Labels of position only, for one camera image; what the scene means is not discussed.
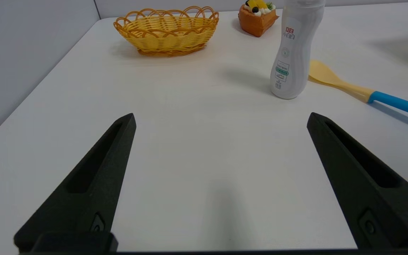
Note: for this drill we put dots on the triangle cake bread with fruit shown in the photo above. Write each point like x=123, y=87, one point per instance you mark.
x=257, y=23

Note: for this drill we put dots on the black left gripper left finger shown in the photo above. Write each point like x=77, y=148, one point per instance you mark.
x=83, y=198

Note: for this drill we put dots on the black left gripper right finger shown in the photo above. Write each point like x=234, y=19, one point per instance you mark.
x=370, y=202

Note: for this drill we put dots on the yellow woven oval basket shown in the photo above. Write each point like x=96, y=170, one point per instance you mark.
x=161, y=39

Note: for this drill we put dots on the white plastic bottle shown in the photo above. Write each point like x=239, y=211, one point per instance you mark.
x=296, y=60

